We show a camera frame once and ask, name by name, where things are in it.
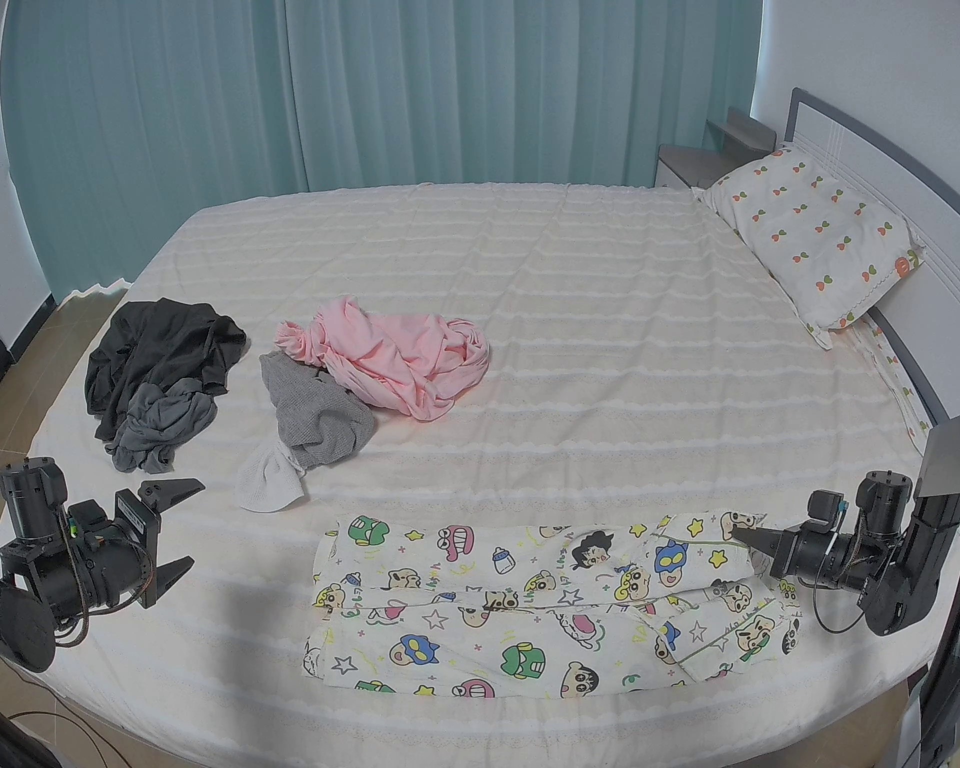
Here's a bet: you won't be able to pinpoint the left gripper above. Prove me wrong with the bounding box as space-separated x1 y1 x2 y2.
72 477 207 611

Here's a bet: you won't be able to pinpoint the blue-green curtain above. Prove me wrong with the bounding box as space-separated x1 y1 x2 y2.
285 0 765 192
0 0 310 300

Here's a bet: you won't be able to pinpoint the bed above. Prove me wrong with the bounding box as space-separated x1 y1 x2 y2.
28 86 960 768

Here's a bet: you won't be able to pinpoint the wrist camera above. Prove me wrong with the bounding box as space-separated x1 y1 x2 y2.
805 489 846 538
66 498 114 539

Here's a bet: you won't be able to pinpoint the pink garment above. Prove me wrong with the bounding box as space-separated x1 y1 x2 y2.
273 295 491 423

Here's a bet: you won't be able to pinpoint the dark grey garment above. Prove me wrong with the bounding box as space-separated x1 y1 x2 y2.
103 382 220 475

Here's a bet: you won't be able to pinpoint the white printed pyjamas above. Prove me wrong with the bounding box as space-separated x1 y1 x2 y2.
302 509 803 700

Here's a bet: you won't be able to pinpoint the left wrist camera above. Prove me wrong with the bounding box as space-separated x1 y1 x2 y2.
66 498 114 539

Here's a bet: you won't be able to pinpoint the black garment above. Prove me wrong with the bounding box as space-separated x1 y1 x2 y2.
84 297 249 445

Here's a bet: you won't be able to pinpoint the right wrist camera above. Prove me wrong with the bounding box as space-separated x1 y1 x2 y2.
805 489 846 538

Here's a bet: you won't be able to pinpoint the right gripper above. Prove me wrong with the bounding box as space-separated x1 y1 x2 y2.
730 525 835 584

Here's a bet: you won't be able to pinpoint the grey bedside table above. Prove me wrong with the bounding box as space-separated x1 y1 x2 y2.
654 105 778 189

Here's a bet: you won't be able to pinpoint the white printed pillow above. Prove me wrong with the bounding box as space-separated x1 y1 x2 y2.
851 313 933 459
699 145 928 351

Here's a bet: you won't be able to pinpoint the black cable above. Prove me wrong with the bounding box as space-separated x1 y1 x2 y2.
0 703 102 768
813 581 873 636

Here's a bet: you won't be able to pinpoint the white garment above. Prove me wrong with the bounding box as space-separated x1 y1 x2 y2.
237 438 309 514

